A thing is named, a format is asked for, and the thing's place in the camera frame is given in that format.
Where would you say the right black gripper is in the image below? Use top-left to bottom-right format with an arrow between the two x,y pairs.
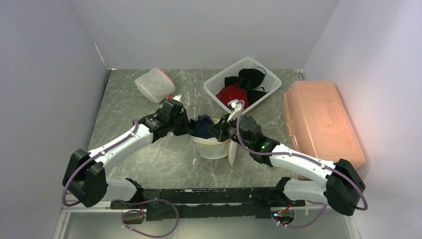
207,114 -> 252,151

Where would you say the white mesh laundry bag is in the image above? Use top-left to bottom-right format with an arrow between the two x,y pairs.
189,117 -> 237,166

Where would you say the navy blue bra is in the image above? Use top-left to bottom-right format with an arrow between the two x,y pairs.
190,114 -> 215,139

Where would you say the red bra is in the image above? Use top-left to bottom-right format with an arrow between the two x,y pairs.
216,84 -> 249,109

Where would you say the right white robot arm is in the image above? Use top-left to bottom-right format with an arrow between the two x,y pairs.
208,116 -> 368,216

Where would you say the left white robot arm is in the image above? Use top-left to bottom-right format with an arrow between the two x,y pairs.
62,99 -> 191,209

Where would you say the black bra in basket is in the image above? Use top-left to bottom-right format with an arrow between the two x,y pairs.
224,67 -> 268,105

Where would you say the white plastic basket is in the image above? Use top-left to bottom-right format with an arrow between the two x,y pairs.
203,57 -> 282,113

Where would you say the orange translucent storage box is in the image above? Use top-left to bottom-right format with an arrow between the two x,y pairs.
283,81 -> 366,169

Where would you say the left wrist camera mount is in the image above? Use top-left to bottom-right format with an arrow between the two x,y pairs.
166,95 -> 181,102

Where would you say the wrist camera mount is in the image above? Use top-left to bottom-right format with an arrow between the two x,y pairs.
166,95 -> 181,102
227,100 -> 245,122

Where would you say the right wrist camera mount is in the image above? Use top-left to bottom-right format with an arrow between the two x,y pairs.
227,100 -> 245,122

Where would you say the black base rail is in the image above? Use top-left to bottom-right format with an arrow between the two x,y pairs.
110,187 -> 305,221

